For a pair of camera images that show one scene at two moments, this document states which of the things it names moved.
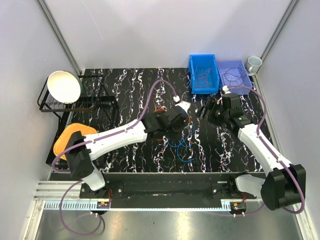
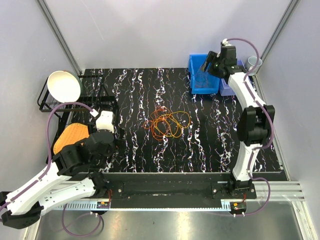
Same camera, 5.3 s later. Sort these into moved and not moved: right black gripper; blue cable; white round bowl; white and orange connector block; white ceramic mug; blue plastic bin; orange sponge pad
Moved: blue cable; white and orange connector block; right black gripper
Not moved: white ceramic mug; orange sponge pad; white round bowl; blue plastic bin
